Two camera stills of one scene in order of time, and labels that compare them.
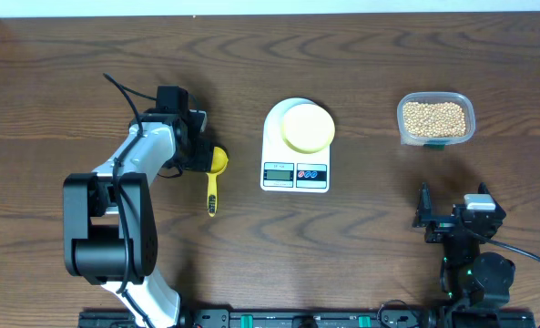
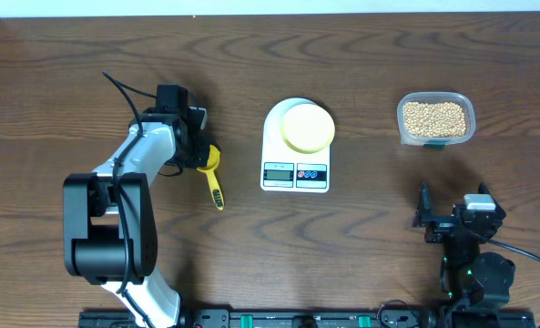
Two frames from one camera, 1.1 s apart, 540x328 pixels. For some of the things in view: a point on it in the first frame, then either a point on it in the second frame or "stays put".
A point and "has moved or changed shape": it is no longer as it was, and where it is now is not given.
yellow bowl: [307, 128] stays put
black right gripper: [439, 227] stays put
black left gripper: [202, 161] stays put
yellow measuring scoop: [219, 162] has moved or changed shape
